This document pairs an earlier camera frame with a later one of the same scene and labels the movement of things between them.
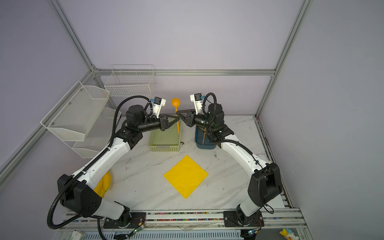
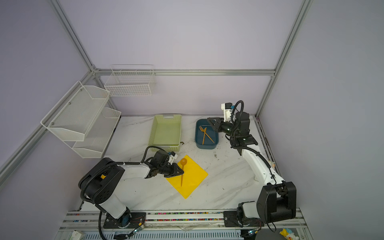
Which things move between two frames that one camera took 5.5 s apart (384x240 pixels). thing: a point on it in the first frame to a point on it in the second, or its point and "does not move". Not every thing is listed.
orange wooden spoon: x=175 y=102 to x=183 y=162
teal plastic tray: x=207 y=144 does not move
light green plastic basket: x=168 y=140 does not move
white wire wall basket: x=131 y=80 does not move
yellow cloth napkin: x=186 y=176 does not move
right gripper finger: x=189 y=119 to x=215 y=122
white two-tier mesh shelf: x=80 y=119 does not move
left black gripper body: x=153 y=124 to x=165 y=169
